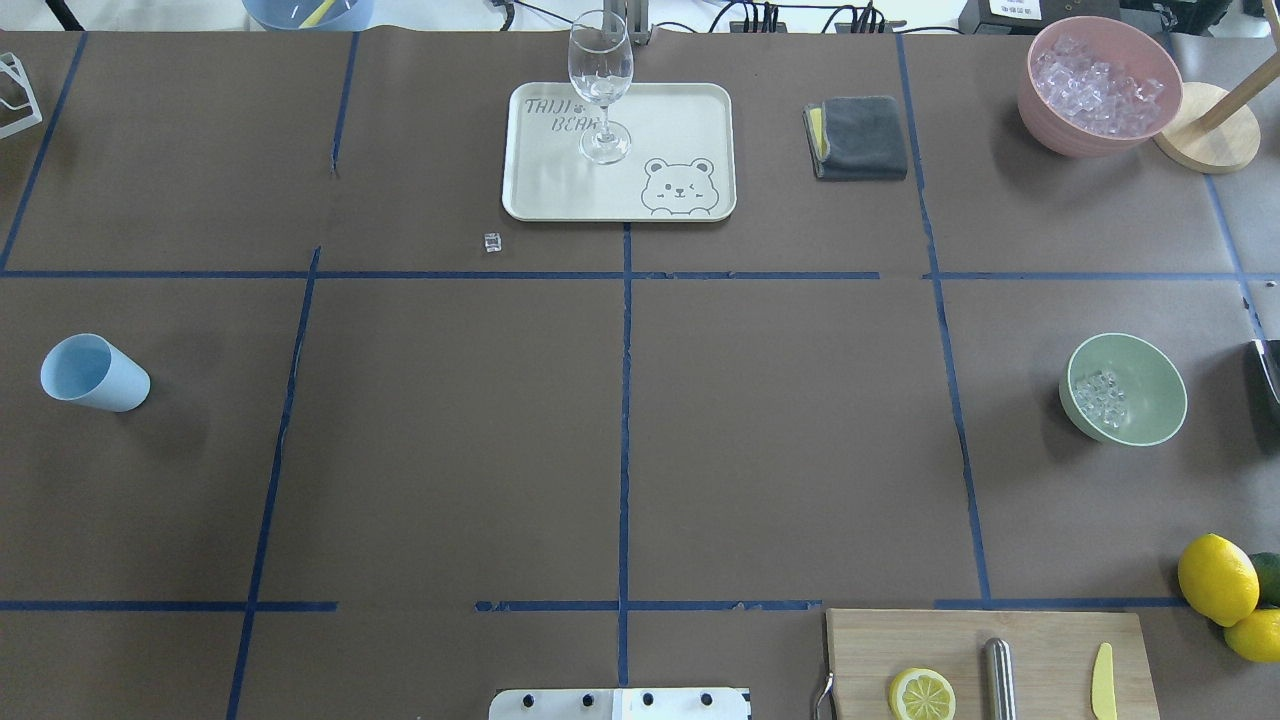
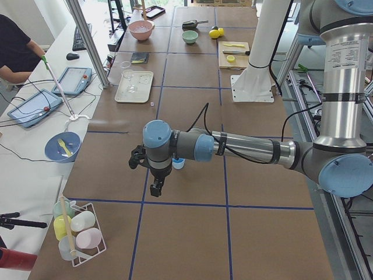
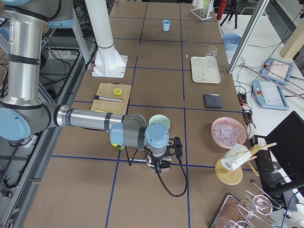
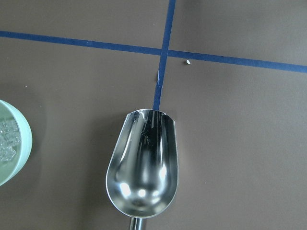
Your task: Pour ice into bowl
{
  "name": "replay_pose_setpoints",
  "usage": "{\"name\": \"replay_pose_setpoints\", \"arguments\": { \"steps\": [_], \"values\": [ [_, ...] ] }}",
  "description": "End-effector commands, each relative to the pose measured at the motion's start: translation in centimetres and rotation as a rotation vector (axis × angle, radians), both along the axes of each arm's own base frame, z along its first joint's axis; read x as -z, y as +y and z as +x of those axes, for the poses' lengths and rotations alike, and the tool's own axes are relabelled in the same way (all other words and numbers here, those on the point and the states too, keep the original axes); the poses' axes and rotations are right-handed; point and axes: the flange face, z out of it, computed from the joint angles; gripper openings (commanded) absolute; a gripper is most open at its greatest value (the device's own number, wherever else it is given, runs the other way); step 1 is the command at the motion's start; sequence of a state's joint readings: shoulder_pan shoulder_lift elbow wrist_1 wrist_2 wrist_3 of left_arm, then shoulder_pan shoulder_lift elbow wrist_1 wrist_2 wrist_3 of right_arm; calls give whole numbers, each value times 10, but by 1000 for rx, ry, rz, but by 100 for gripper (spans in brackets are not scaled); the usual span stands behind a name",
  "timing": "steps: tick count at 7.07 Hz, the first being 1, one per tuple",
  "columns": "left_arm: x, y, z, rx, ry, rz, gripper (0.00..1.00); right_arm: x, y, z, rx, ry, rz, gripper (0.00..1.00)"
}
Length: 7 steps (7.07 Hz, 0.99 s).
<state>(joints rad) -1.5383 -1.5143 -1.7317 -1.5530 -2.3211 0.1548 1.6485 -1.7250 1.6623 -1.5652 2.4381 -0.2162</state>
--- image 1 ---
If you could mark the green ceramic bowl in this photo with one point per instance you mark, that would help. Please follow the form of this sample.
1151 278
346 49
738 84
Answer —
1120 389

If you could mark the light blue plastic cup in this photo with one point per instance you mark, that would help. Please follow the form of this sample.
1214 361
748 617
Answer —
88 371

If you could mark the blue bowl with fork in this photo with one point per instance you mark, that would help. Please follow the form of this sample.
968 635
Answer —
335 16

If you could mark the pink bowl with ice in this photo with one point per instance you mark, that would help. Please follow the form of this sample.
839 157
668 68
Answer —
1093 87

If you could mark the grey folded cloth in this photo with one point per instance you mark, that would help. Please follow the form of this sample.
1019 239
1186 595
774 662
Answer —
856 139

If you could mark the clear wine glass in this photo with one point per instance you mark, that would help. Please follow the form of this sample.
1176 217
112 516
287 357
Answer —
601 69

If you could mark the half lemon slice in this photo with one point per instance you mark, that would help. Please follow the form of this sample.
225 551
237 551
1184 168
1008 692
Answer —
920 693

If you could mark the yellow plastic knife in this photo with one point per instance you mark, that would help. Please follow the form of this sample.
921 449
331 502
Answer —
1103 690

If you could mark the yellow lemon upper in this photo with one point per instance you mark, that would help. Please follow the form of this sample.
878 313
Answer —
1218 580

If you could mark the yellow lemon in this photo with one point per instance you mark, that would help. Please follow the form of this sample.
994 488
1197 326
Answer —
1256 638
1218 580

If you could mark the round wooden stand base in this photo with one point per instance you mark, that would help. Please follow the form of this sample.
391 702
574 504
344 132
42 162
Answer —
1214 131

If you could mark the green lime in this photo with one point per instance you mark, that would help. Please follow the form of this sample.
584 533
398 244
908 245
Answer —
1266 565

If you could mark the yellow lemon lower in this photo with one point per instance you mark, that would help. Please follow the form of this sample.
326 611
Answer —
1256 638

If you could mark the white cup rack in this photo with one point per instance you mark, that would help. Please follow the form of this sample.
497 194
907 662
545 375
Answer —
19 104

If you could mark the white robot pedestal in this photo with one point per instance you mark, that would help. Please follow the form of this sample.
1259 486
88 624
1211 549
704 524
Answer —
623 703

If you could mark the steel knife handle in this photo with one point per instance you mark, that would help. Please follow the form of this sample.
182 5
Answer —
1000 679

